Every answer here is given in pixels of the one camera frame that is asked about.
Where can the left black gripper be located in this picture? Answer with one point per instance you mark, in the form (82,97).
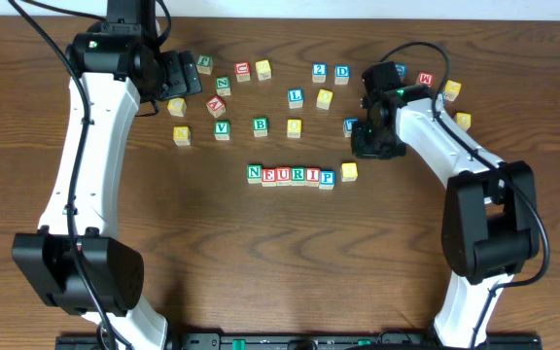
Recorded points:
(183,74)

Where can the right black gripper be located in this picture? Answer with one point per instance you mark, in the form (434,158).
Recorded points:
(367,143)

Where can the blue P block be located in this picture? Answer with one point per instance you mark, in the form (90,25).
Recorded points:
(327,180)

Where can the red I block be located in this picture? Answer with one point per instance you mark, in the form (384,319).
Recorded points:
(312,177)

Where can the green R block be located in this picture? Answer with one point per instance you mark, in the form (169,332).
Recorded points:
(297,176)

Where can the red E block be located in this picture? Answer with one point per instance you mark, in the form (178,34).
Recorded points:
(269,177)

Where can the green N block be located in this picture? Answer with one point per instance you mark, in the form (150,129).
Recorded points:
(254,173)

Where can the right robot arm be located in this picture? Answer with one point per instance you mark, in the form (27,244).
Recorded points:
(488,229)

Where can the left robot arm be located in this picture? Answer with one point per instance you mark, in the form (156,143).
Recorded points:
(74,260)

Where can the green J block far left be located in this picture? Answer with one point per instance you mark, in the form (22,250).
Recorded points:
(204,64)

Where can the blue T block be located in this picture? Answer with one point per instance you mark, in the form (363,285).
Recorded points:
(348,126)

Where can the yellow C block left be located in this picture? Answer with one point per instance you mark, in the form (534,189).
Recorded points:
(177,107)

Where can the green Z block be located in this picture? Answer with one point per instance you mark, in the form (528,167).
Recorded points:
(223,86)

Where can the red A block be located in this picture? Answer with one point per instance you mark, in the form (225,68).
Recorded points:
(216,106)

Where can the yellow K block left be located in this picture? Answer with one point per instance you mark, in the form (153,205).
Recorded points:
(182,136)

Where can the yellow k block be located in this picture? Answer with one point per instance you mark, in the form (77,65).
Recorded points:
(182,136)
(451,90)

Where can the yellow O block middle row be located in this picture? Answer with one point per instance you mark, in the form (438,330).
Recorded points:
(324,99)

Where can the yellow o block row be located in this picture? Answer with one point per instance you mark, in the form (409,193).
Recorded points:
(324,99)
(294,128)

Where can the red U block top row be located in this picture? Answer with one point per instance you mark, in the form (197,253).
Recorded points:
(242,72)

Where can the green V block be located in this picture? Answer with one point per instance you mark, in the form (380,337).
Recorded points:
(222,130)

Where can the blue D block centre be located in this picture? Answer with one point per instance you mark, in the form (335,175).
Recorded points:
(341,74)

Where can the blue d block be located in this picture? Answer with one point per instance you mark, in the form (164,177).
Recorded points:
(341,74)
(401,70)

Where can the yellow O block bottom row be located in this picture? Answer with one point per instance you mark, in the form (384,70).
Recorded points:
(294,128)

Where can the blue D block right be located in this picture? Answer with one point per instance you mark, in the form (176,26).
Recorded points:
(401,70)

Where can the blue L block right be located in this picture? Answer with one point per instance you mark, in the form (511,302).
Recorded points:
(441,99)

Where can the blue l block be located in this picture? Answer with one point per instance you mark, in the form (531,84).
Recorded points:
(295,98)
(441,99)

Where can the red M block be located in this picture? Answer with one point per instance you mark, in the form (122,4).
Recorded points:
(426,79)

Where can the yellow S block top row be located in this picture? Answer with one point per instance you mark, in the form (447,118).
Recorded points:
(263,69)

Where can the blue L block centre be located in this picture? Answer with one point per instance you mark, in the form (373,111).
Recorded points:
(295,98)

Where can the blue 2 block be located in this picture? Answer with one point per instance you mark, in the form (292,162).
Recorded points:
(319,72)

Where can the green B block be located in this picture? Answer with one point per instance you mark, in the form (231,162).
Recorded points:
(260,126)

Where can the yellow G block far right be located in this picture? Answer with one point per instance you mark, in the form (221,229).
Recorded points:
(463,120)

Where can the yellow K block far right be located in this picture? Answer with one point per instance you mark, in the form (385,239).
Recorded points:
(451,90)

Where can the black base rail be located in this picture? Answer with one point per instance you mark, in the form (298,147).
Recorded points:
(387,340)

